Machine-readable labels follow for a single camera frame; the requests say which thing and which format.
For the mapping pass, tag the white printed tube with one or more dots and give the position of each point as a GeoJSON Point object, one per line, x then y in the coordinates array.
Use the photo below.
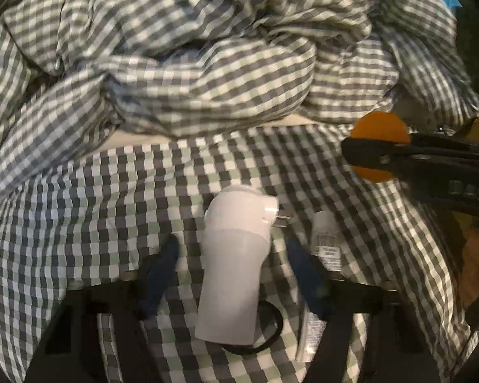
{"type": "Point", "coordinates": [328, 243]}

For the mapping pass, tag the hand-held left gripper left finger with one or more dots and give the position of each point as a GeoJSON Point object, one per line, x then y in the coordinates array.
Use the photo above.
{"type": "Point", "coordinates": [159, 271]}

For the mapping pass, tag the grey checked duvet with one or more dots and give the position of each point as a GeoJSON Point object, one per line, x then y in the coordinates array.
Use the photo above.
{"type": "Point", "coordinates": [183, 48]}

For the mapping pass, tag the white plug charger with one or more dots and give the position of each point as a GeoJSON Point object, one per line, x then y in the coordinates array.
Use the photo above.
{"type": "Point", "coordinates": [231, 271]}

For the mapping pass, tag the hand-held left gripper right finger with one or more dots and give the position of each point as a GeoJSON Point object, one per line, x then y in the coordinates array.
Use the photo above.
{"type": "Point", "coordinates": [308, 277]}

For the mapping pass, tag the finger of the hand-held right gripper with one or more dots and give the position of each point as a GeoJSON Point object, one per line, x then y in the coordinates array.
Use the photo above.
{"type": "Point", "coordinates": [383, 152]}

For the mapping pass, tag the orange round disc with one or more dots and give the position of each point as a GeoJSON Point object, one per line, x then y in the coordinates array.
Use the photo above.
{"type": "Point", "coordinates": [379, 126]}

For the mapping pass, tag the grey checked flat cloth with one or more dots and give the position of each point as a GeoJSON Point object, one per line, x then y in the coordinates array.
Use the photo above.
{"type": "Point", "coordinates": [84, 215]}

